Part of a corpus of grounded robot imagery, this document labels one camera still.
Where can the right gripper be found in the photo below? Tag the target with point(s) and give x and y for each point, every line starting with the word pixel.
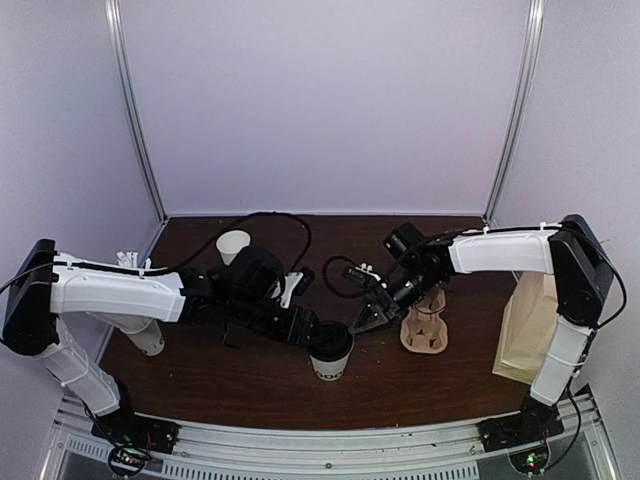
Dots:
pixel 376 300

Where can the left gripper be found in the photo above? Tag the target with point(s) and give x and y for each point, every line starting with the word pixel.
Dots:
pixel 297 336

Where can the black plastic cup lid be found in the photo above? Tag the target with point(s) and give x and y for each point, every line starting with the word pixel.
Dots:
pixel 332 342

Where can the white paper cup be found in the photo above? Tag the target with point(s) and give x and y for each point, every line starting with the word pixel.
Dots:
pixel 330 371
pixel 231 243

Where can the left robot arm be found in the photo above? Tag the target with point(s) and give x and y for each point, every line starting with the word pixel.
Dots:
pixel 251 291

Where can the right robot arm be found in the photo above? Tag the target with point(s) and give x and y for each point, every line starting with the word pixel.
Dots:
pixel 567 250

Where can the cardboard cup carrier tray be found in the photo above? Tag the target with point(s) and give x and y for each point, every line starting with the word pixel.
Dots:
pixel 423 330

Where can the white cup holding straws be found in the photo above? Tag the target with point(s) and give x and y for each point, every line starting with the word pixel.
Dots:
pixel 147 337

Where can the brown paper bag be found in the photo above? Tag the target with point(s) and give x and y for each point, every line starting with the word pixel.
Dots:
pixel 528 324

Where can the paper wrapped straws bundle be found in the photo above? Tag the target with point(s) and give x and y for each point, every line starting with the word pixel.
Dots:
pixel 133 259

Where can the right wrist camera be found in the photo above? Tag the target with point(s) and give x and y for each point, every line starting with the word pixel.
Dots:
pixel 364 276

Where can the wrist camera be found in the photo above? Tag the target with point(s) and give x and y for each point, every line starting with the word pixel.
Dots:
pixel 364 276
pixel 295 284

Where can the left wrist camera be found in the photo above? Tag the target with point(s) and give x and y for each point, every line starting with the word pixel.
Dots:
pixel 295 284

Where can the aluminium front rail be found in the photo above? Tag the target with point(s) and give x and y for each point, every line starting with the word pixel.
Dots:
pixel 447 451

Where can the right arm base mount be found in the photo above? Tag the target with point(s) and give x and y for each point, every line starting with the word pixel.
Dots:
pixel 524 436

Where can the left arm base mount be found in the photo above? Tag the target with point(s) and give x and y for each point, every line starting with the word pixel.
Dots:
pixel 134 440

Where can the right aluminium frame post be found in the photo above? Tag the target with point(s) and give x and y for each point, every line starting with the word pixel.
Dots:
pixel 529 59

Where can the aluminium frame post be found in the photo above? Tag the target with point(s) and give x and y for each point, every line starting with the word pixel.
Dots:
pixel 116 32
pixel 529 59

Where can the left aluminium frame post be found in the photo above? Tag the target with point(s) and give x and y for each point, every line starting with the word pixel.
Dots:
pixel 116 32

